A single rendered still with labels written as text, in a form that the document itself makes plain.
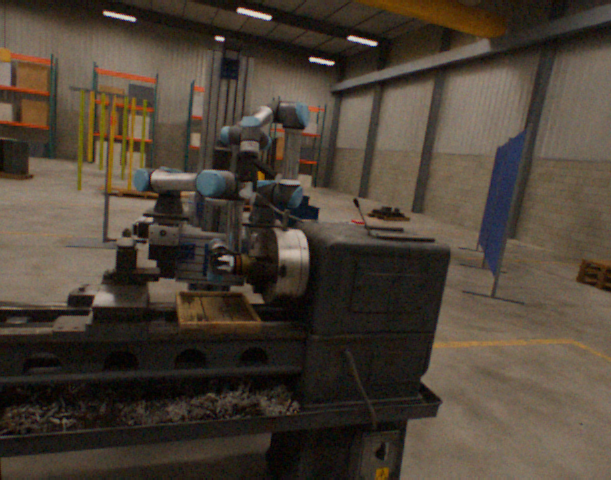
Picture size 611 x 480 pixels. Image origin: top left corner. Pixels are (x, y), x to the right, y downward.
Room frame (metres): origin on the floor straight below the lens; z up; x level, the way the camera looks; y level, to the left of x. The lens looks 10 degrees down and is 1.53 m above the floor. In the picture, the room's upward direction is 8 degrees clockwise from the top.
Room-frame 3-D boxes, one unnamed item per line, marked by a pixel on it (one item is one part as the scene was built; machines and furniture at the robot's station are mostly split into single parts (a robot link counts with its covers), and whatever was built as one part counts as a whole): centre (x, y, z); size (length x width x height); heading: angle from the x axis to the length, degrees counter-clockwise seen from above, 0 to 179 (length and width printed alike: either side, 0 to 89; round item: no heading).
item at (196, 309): (1.66, 0.32, 0.89); 0.36 x 0.30 x 0.04; 20
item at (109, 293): (1.55, 0.66, 0.95); 0.43 x 0.17 x 0.05; 20
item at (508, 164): (7.70, -3.28, 1.18); 4.12 x 0.80 x 2.35; 163
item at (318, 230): (1.90, -0.28, 1.06); 0.59 x 0.48 x 0.39; 110
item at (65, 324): (1.52, 0.70, 0.90); 0.47 x 0.30 x 0.06; 20
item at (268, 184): (2.36, 0.24, 1.33); 0.13 x 0.12 x 0.14; 72
